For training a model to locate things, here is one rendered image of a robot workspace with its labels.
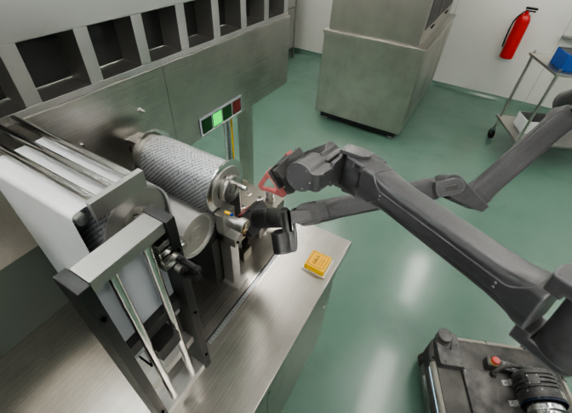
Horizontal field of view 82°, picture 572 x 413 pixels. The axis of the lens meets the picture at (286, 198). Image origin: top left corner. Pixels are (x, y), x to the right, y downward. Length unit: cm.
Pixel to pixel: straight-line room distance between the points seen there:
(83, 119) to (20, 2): 25
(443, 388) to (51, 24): 185
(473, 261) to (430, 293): 188
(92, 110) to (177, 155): 23
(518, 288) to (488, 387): 144
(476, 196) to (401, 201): 43
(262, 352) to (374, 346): 116
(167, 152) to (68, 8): 35
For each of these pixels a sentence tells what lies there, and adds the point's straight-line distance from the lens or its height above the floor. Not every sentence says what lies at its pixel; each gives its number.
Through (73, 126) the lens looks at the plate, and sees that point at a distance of 94.
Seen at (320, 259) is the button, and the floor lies 92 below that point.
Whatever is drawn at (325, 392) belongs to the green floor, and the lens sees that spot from 191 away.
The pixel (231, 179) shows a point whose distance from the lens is 83.
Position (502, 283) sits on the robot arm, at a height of 147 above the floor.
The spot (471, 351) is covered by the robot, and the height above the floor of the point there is 24.
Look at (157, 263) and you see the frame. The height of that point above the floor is 137.
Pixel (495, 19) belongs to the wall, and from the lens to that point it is 508.
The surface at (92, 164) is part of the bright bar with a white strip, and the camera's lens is 68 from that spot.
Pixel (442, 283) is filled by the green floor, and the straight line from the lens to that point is 244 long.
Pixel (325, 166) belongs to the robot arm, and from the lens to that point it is 60.
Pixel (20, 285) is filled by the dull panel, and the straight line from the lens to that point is 107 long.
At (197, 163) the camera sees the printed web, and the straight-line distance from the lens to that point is 85.
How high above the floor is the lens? 180
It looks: 42 degrees down
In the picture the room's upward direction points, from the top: 4 degrees clockwise
